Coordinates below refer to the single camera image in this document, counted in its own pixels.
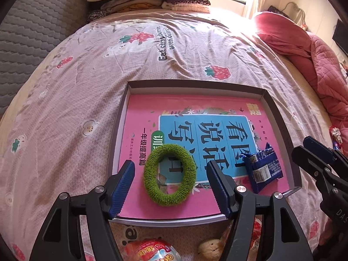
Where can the large surprise egg toy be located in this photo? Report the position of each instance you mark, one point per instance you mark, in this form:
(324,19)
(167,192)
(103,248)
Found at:
(150,250)

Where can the red quilted blanket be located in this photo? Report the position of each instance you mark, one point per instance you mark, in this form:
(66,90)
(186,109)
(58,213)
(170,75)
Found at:
(316,61)

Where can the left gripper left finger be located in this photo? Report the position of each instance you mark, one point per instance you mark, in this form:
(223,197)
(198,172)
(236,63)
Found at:
(60,235)

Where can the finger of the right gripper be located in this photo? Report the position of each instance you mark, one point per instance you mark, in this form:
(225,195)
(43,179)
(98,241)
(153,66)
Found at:
(326,154)
(326,181)

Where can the pink strawberry print bedsheet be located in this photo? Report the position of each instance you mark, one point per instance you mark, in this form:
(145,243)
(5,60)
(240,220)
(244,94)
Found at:
(56,133)

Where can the grey quilted headboard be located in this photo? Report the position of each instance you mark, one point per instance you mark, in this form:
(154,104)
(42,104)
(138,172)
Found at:
(30,30)

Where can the small colourful toy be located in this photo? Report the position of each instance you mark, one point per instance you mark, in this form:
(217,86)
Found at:
(336,138)

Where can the shallow grey cardboard box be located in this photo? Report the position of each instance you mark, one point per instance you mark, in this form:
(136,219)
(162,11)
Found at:
(287,185)

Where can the black television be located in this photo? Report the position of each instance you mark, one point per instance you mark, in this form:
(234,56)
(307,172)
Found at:
(340,36)

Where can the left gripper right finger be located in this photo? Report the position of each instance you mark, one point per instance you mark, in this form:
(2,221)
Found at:
(282,237)

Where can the brown walnut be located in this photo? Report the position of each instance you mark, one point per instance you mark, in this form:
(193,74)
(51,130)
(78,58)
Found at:
(210,249)

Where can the pink children's book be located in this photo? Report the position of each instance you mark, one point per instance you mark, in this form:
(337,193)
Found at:
(209,127)

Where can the blue snack packet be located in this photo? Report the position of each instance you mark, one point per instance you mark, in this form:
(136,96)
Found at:
(262,167)

